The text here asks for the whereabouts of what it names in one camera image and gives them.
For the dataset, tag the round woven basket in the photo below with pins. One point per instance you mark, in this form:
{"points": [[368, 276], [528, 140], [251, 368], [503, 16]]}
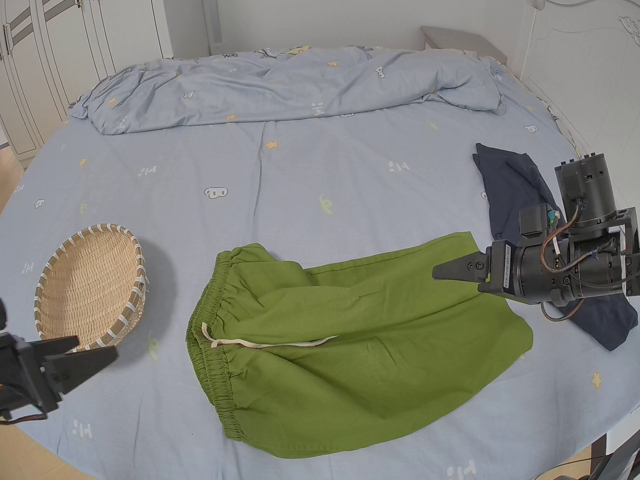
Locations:
{"points": [[85, 288]]}

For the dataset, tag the pale blue quilt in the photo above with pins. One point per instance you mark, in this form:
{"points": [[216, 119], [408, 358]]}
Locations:
{"points": [[280, 88]]}

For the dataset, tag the grey bedside table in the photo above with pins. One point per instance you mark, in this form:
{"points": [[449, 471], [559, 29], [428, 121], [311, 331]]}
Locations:
{"points": [[460, 40]]}

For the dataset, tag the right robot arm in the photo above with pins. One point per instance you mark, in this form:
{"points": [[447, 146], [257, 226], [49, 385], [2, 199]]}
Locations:
{"points": [[585, 188]]}

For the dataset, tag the dark blue garment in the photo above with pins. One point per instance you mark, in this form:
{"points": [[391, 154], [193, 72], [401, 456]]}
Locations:
{"points": [[515, 193]]}

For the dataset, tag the white wardrobe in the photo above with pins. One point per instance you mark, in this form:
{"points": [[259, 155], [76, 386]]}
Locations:
{"points": [[60, 58]]}

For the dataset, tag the green shorts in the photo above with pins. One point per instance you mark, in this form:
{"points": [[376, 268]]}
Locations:
{"points": [[350, 348]]}

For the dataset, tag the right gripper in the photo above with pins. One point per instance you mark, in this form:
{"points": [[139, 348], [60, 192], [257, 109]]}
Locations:
{"points": [[537, 273]]}

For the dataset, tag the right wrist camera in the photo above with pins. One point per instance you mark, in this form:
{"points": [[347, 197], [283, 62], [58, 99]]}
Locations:
{"points": [[532, 220]]}

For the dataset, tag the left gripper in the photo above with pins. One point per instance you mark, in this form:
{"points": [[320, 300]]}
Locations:
{"points": [[25, 373]]}

